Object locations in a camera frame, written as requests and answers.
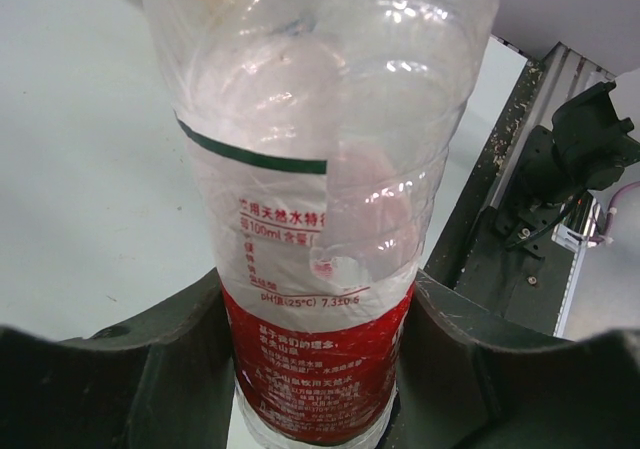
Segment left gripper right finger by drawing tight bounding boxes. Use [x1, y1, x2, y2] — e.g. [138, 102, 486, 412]
[384, 273, 639, 448]

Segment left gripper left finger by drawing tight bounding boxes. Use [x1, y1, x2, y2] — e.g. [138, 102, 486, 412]
[1, 271, 234, 448]

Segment red cap water bottle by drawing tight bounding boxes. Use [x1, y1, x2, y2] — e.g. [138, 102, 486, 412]
[142, 0, 499, 448]

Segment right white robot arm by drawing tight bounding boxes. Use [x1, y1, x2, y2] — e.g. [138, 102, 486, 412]
[495, 80, 639, 255]

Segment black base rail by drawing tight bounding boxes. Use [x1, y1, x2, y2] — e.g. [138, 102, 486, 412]
[424, 41, 619, 340]

